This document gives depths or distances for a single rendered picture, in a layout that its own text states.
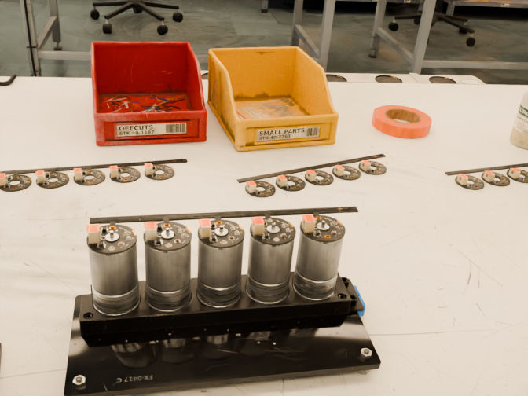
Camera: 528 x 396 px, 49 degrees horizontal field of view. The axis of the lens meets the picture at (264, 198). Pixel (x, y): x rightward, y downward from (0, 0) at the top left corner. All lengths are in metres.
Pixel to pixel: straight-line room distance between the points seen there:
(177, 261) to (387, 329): 0.13
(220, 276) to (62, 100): 0.37
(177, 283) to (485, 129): 0.44
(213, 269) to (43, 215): 0.18
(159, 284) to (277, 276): 0.06
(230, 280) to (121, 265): 0.06
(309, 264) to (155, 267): 0.08
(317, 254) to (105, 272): 0.11
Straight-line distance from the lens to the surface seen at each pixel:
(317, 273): 0.32
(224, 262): 0.30
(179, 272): 0.31
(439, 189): 0.51
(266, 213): 0.32
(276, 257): 0.31
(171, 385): 0.30
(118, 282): 0.31
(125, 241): 0.30
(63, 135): 0.56
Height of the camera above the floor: 0.99
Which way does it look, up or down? 31 degrees down
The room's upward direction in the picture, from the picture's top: 5 degrees clockwise
